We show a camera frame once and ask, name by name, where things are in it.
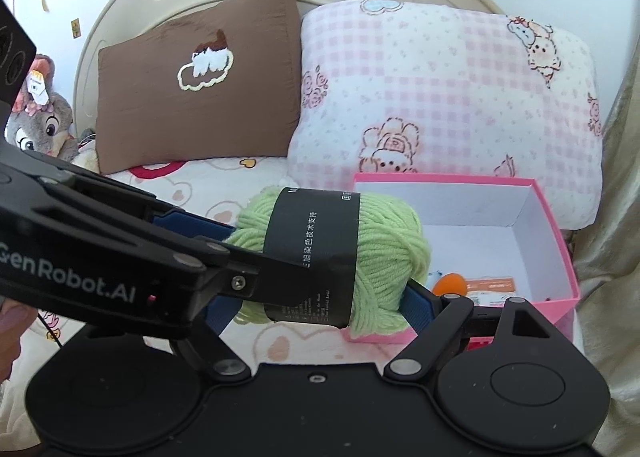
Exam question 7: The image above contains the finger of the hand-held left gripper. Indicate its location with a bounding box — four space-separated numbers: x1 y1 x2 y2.
7 149 237 269
172 241 311 309

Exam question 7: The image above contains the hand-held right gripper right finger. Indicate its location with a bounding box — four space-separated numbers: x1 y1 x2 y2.
382 280 577 386

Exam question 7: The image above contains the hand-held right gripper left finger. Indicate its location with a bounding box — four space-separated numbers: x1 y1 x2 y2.
172 293 252 383

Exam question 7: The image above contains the orange makeup sponge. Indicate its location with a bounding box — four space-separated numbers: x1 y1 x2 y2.
432 273 470 298

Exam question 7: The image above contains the green yarn ball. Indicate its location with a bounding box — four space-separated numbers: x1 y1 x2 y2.
222 186 432 342

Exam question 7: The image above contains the orange white packet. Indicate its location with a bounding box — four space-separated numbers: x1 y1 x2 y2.
465 276 518 307

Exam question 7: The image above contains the pink cardboard box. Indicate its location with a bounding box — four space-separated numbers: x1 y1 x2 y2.
342 173 582 345

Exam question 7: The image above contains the person's left hand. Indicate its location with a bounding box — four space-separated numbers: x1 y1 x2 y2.
0 298 37 384

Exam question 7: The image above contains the bear printed blanket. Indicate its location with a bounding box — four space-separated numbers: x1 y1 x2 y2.
0 156 418 433

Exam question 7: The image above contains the brown embroidered pillow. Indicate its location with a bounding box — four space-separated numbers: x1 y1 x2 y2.
95 0 302 175

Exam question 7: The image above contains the cream plush toy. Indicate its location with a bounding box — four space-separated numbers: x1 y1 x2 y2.
72 147 101 172

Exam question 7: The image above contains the grey rabbit plush toy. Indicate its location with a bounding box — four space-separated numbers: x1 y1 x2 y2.
5 54 81 162

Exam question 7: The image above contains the golden beige cloth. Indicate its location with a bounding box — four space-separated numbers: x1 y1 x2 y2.
570 12 640 457

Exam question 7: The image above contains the pink checked pillow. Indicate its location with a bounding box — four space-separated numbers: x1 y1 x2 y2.
287 0 603 230

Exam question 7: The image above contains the black cable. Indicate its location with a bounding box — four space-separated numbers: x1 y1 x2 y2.
34 311 65 349

